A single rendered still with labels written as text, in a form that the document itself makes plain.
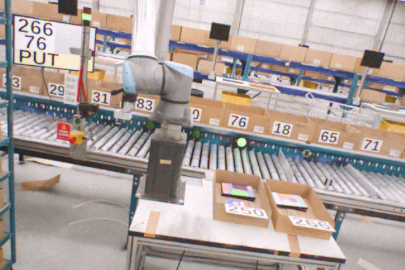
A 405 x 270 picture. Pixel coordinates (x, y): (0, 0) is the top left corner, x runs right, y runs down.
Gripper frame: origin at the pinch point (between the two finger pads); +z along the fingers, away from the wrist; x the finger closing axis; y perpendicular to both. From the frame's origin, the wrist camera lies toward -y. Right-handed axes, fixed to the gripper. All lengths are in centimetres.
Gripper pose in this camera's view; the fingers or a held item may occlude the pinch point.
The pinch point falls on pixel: (123, 112)
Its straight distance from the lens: 194.4
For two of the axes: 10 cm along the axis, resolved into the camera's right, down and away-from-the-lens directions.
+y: 9.8, 1.8, 0.0
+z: -1.7, 9.5, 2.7
